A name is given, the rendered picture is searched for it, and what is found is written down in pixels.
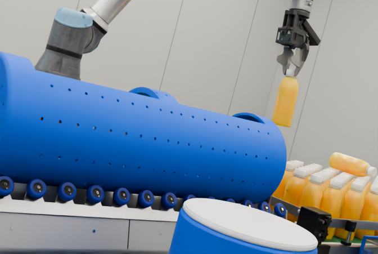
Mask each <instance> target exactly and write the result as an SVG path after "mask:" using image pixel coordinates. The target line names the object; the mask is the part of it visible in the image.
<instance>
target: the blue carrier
mask: <svg viewBox="0 0 378 254"><path fill-rule="evenodd" d="M40 118H42V120H41V119H40ZM59 121H60V123H59ZM77 125H78V126H77ZM93 127H94V129H93ZM154 138H155V139H154ZM286 161H287V151H286V144H285V140H284V137H283V135H282V133H281V131H280V129H279V128H278V127H277V126H276V124H275V123H274V122H272V121H271V120H270V119H268V118H266V117H263V116H260V115H256V114H251V113H237V114H235V115H233V116H229V115H225V114H220V113H216V112H211V111H208V110H204V109H199V108H194V107H191V106H187V105H182V104H179V103H178V101H177V100H176V99H175V98H174V97H173V96H172V95H170V94H169V93H166V92H163V91H158V90H154V89H151V88H147V87H137V88H134V89H132V90H130V91H129V92H127V91H122V90H117V89H114V88H110V87H105V86H100V85H97V84H93V83H88V82H84V81H79V80H76V79H71V78H67V77H62V76H59V75H54V74H50V73H45V72H41V71H38V70H35V68H34V66H33V64H32V62H31V61H30V60H29V59H27V58H25V57H21V56H17V55H13V54H8V53H5V52H1V51H0V176H1V175H6V176H8V177H10V178H11V179H12V180H13V182H15V183H22V184H27V183H28V182H29V181H30V180H32V179H41V180H42V181H43V182H44V183H45V184H46V186H59V185H60V184H61V183H63V182H71V183H72V184H74V186H75V187H76V189H88V187H90V186H91V185H99V186H100V187H102V188H103V190H104V191H111V192H114V190H115V189H117V188H119V187H123V188H126V189H127V190H128V191H129V193H131V194H139V193H140V192H141V191H142V190H149V191H150V192H152V193H153V195H154V196H161V197H162V195H163V194H164V193H166V192H171V193H173V194H174V195H175V197H176V198H184V197H185V196H186V195H187V194H192V195H194V196H195V197H196V198H206V197H208V196H212V197H214V198H215V199H216V200H222V201H224V200H225V199H227V198H231V199H233V200H234V201H235V203H239V204H241V203H242V201H244V200H249V201H251V203H252V204H257V203H260V202H262V201H264V200H266V199H267V198H269V197H270V196H271V195H272V194H273V193H274V192H275V191H276V189H277V188H278V186H279V184H280V183H281V181H282V178H283V176H284V173H285V168H286Z"/></svg>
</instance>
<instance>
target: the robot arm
mask: <svg viewBox="0 0 378 254"><path fill-rule="evenodd" d="M130 1H131V0H96V1H95V2H94V3H93V5H92V6H91V7H88V8H82V9H81V10H80V11H76V10H72V9H69V8H65V7H59V8H58V9H57V11H56V14H55V15H54V21H53V24H52V28H51V31H50V34H49V38H48V41H47V45H46V49H45V51H44V53H43V55H42V56H41V57H40V59H39V60H38V62H37V64H36V65H35V66H34V68H35V70H38V71H41V72H45V73H50V74H54V75H59V76H62V77H67V78H71V79H76V80H79V81H81V79H80V62H81V59H82V56H83V54H88V53H90V52H92V51H94V50H95V49H96V48H97V47H98V45H99V44H100V42H101V39H102V38H103V37H104V35H105V34H106V33H107V32H108V25H109V24H110V23H111V22H112V21H113V20H114V18H115V17H116V16H117V15H118V14H119V13H120V12H121V11H122V9H123V8H124V7H125V6H126V5H127V4H128V3H129V2H130ZM312 3H313V0H290V4H289V10H285V15H284V19H283V24H282V27H281V28H278V31H277V37H276V43H279V44H281V45H283V46H284V48H283V53H282V54H281V55H278V56H277V62H278V63H280V64H281V65H282V70H283V74H284V75H286V71H287V69H289V66H290V64H291V62H292V63H293V64H294V65H295V66H296V68H295V73H294V76H295V77H296V76H297V75H298V73H299V72H300V70H301V68H302V67H303V65H304V62H305V61H306V59H307V56H308V53H309V46H318V45H319V43H320V41H321V40H320V39H319V37H318V36H317V34H316V33H315V31H314V30H313V29H312V27H311V26H310V24H309V22H308V21H307V19H309V16H310V13H311V9H312ZM278 32H280V37H279V40H278V39H277V38H278ZM295 48H297V49H296V51H295V55H294V53H293V51H292V49H293V50H294V49H295Z"/></svg>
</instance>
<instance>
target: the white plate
mask: <svg viewBox="0 0 378 254"><path fill-rule="evenodd" d="M183 209H184V211H185V213H186V214H187V215H189V217H191V218H192V219H194V220H195V221H197V222H199V223H200V224H202V225H204V226H206V227H208V228H210V229H213V230H215V231H217V232H220V233H222V234H225V235H227V236H230V237H233V238H236V239H239V240H243V241H245V242H249V243H252V244H256V245H259V246H264V247H268V248H274V249H280V250H284V251H294V252H307V251H311V250H313V249H315V248H316V247H317V244H318V241H317V239H316V237H315V236H314V235H313V234H312V233H310V232H309V231H307V230H306V229H304V228H303V227H301V226H299V225H297V224H295V223H293V222H291V221H288V220H285V219H283V218H281V217H278V216H276V215H273V214H270V213H268V212H264V211H261V210H258V209H255V208H251V207H248V206H243V205H240V204H236V203H231V202H226V201H222V200H216V199H207V198H192V199H188V200H187V201H185V202H184V204H183Z"/></svg>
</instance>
